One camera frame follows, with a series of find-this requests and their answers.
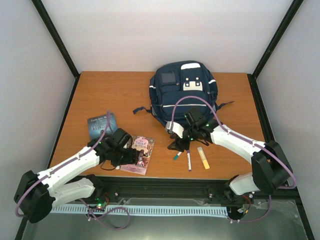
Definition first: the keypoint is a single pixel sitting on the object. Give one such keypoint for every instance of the pink illustrated paperback book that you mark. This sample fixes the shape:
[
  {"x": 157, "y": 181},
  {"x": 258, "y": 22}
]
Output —
[{"x": 144, "y": 145}]

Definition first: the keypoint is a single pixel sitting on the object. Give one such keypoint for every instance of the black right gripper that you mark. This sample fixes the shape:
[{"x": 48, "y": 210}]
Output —
[{"x": 180, "y": 144}]

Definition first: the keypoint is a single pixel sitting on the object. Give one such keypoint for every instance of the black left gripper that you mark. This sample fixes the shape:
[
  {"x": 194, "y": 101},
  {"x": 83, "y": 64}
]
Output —
[{"x": 132, "y": 158}]

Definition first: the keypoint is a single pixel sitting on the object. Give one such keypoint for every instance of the black left corner frame post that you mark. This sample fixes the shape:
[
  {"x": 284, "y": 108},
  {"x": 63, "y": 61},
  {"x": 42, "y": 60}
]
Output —
[{"x": 46, "y": 19}]

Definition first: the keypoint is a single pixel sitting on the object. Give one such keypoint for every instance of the light blue slotted cable duct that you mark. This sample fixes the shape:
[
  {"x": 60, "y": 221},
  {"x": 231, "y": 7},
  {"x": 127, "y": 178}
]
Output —
[{"x": 160, "y": 211}]

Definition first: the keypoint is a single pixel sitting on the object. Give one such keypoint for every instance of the purple marker pen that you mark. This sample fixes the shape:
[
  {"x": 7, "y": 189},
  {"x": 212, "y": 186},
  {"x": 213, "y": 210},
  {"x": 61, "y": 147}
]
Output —
[{"x": 189, "y": 164}]

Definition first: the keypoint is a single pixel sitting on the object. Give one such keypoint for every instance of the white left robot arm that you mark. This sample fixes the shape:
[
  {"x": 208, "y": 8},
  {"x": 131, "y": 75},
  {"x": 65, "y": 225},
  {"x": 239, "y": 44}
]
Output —
[{"x": 95, "y": 153}]

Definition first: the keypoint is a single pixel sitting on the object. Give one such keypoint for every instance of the yellow highlighter pen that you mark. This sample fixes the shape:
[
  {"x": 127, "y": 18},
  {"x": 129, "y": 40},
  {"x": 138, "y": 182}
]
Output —
[{"x": 203, "y": 158}]

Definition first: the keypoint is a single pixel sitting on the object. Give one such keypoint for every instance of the black right corner frame post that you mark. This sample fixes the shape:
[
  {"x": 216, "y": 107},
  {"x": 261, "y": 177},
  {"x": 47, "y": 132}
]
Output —
[{"x": 281, "y": 29}]

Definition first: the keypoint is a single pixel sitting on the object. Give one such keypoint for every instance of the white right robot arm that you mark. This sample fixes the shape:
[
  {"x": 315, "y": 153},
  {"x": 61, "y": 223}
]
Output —
[{"x": 269, "y": 166}]

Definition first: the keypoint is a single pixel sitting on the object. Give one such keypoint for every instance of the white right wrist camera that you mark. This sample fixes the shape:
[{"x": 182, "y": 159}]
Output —
[{"x": 172, "y": 127}]

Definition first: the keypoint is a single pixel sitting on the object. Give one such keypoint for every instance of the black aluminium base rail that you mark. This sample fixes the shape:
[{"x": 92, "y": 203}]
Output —
[{"x": 160, "y": 187}]

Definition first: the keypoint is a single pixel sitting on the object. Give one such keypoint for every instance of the dark teal Bronte book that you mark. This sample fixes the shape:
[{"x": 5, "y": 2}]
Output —
[{"x": 97, "y": 125}]

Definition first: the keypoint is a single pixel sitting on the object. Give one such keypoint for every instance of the green capped marker pen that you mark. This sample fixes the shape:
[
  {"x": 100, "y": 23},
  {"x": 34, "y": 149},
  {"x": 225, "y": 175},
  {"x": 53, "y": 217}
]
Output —
[{"x": 177, "y": 155}]

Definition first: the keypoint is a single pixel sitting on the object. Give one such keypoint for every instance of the black corner frame post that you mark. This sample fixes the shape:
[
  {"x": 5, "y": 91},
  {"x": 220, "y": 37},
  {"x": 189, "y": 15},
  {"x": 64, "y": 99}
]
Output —
[
  {"x": 46, "y": 19},
  {"x": 281, "y": 29}
]

